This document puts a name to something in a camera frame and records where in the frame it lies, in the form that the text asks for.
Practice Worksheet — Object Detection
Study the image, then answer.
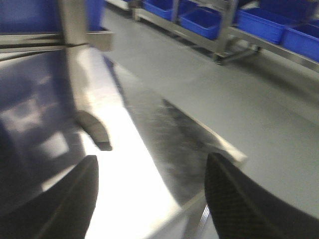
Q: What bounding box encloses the far steel roller rack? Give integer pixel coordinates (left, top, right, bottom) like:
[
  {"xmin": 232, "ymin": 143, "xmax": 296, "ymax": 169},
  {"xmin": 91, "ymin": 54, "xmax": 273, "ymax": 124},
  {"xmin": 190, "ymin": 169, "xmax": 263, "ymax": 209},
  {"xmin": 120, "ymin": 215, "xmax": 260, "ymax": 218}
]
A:
[{"xmin": 107, "ymin": 0, "xmax": 319, "ymax": 72}]

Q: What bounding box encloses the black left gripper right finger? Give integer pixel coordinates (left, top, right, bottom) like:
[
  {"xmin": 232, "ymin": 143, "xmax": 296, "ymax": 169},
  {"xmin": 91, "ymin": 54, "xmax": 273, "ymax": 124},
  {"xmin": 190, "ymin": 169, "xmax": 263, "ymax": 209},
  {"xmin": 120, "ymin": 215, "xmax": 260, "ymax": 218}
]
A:
[{"xmin": 204, "ymin": 152, "xmax": 319, "ymax": 239}]

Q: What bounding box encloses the stainless steel rack frame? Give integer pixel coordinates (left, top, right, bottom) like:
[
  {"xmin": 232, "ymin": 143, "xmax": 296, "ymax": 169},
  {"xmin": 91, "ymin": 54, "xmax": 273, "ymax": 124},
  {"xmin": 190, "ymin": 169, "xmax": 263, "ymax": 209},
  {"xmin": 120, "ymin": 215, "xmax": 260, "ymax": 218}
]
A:
[{"xmin": 0, "ymin": 0, "xmax": 115, "ymax": 61}]

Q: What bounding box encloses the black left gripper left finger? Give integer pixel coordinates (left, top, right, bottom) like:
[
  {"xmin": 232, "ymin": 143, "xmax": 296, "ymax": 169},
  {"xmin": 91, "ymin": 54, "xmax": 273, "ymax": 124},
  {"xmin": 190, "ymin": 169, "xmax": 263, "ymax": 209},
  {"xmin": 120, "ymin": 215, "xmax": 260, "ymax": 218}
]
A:
[{"xmin": 0, "ymin": 155, "xmax": 99, "ymax": 239}]

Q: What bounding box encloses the dark brake pad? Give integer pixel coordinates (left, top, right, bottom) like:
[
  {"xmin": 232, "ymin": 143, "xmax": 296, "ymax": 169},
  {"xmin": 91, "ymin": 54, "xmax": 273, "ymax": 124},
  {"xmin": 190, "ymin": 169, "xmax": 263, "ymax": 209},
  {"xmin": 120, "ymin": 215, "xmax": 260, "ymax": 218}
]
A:
[{"xmin": 75, "ymin": 111, "xmax": 113, "ymax": 151}]

